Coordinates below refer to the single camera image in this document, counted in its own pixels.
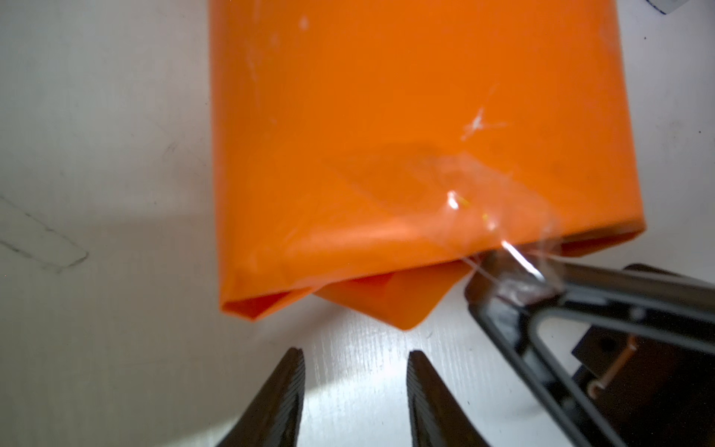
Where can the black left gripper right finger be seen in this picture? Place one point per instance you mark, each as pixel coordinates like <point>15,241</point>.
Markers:
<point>436,417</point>

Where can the clear adhesive tape piece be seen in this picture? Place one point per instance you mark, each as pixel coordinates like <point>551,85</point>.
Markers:
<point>451,203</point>

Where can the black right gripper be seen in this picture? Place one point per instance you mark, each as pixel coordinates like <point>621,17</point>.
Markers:
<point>645,374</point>

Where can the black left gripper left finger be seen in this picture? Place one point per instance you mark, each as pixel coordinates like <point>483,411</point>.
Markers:
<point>274,416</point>

